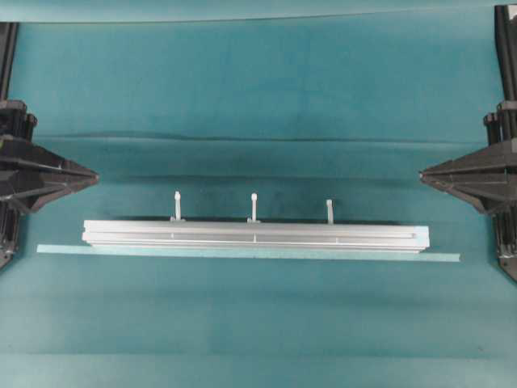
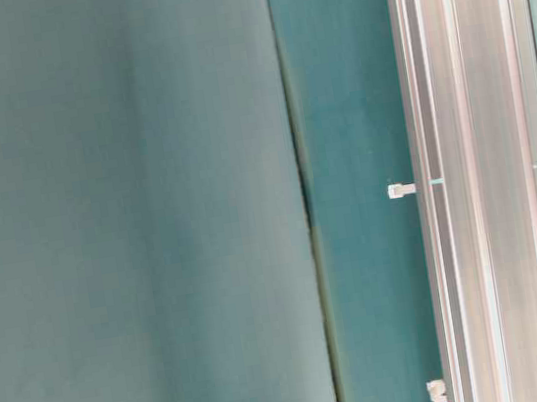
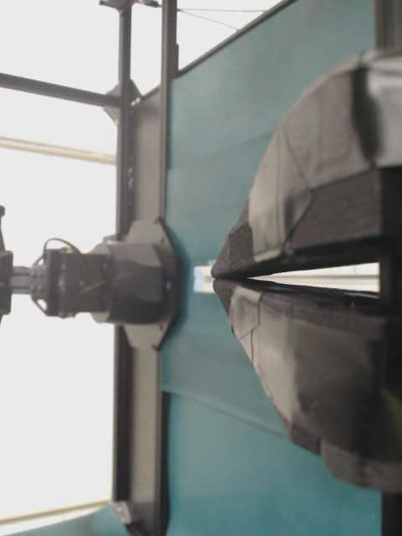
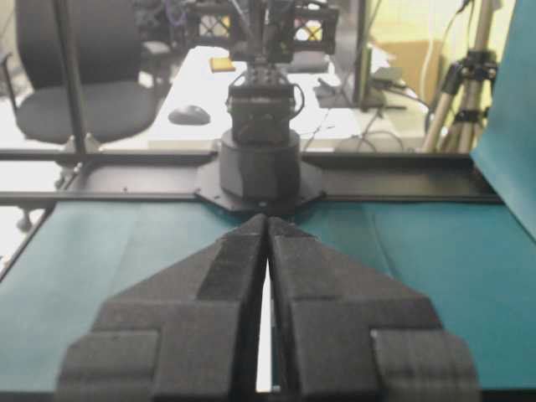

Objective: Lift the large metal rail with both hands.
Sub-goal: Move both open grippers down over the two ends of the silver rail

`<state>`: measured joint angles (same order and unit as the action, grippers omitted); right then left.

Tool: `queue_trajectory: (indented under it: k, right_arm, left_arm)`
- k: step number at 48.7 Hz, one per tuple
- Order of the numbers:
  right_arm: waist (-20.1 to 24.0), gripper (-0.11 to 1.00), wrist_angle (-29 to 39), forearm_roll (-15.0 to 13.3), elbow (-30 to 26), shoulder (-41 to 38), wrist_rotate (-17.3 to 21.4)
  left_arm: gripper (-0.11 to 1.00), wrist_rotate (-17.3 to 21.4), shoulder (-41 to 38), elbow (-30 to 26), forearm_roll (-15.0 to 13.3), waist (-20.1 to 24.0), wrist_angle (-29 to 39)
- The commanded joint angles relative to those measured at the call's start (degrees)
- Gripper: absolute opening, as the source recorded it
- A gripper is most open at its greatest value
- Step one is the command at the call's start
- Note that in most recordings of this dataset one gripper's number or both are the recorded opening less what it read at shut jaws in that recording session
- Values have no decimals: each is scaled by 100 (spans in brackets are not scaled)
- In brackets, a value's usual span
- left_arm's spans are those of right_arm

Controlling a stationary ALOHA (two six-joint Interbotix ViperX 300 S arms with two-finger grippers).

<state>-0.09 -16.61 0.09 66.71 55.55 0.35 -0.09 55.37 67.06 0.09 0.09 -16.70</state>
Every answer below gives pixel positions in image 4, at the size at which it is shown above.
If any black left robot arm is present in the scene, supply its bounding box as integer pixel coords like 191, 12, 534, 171
185, 1, 339, 214

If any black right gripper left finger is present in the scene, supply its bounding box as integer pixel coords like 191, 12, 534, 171
57, 214, 267, 401

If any black computer mouse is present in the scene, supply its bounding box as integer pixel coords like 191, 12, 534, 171
167, 105, 211, 126

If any camera tripod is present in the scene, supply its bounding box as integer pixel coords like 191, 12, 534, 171
420, 1, 503, 153

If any black metal frame rail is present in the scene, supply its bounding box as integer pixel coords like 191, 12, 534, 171
1, 149, 502, 214

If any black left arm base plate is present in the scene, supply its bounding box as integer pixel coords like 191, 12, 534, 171
194, 160, 326, 216

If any small yellow block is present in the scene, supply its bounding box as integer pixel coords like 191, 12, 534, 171
209, 57, 235, 73

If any black office chair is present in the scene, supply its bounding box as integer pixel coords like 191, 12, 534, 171
11, 1, 157, 145

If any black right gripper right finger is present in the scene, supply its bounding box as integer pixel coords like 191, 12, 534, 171
268, 218, 480, 401

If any black vertical frame post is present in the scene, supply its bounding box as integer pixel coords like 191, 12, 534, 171
51, 0, 88, 155

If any teal backdrop sheet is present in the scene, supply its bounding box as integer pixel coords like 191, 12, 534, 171
470, 1, 535, 238

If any white desk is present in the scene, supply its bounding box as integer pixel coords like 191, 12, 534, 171
148, 45, 361, 150

